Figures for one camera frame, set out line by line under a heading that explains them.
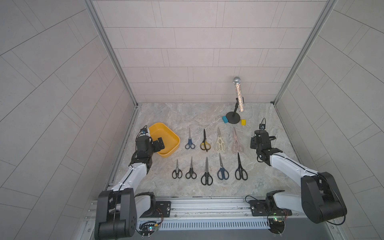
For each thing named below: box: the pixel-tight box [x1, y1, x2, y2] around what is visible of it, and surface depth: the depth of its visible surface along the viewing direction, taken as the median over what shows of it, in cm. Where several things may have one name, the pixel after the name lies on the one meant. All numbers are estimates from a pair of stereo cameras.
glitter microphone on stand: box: [226, 76, 245, 124], surface depth 95 cm
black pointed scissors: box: [201, 156, 213, 186], surface depth 82 cm
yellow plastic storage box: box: [149, 122, 181, 158], surface depth 98 cm
